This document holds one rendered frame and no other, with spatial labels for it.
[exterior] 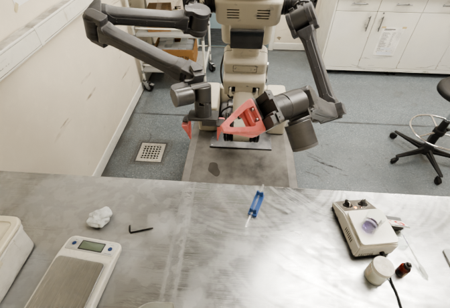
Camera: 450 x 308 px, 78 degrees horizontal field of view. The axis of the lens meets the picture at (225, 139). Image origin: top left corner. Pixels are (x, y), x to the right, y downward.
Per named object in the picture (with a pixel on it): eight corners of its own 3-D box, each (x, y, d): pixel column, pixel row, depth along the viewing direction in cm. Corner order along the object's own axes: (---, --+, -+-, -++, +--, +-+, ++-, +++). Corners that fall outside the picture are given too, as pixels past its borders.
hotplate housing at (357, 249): (330, 205, 105) (336, 193, 99) (363, 203, 106) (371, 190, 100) (355, 265, 89) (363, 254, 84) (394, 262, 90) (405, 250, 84)
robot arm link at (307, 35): (322, 123, 110) (348, 115, 105) (315, 126, 98) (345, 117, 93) (288, 17, 112) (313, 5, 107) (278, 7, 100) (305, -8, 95)
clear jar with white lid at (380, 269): (386, 273, 87) (397, 263, 82) (381, 290, 84) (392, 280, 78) (366, 262, 90) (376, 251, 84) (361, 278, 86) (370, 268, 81)
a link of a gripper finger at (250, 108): (218, 152, 54) (255, 138, 58) (235, 142, 48) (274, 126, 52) (204, 121, 54) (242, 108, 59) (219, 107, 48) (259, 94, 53)
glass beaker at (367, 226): (369, 219, 92) (379, 205, 86) (380, 234, 88) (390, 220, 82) (353, 223, 91) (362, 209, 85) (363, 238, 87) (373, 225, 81)
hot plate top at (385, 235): (346, 211, 94) (347, 210, 93) (380, 209, 95) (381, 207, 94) (361, 246, 85) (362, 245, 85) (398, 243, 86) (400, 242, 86)
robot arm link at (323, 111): (313, 110, 103) (343, 101, 98) (317, 125, 102) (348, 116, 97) (270, 96, 66) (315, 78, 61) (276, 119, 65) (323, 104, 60)
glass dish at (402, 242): (395, 230, 98) (398, 227, 96) (411, 241, 95) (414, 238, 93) (388, 240, 95) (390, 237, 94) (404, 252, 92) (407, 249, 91)
